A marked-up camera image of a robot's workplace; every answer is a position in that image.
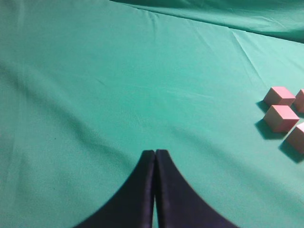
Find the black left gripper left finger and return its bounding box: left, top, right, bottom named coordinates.
left=76, top=150, right=155, bottom=228

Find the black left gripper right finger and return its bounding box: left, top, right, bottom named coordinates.
left=154, top=150, right=234, bottom=228

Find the pink cube column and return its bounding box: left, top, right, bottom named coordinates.
left=286, top=123, right=304, bottom=154
left=263, top=105, right=300, bottom=133
left=294, top=89, right=304, bottom=113
left=263, top=86, right=296, bottom=106

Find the green cloth backdrop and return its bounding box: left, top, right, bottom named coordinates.
left=112, top=0, right=304, bottom=43

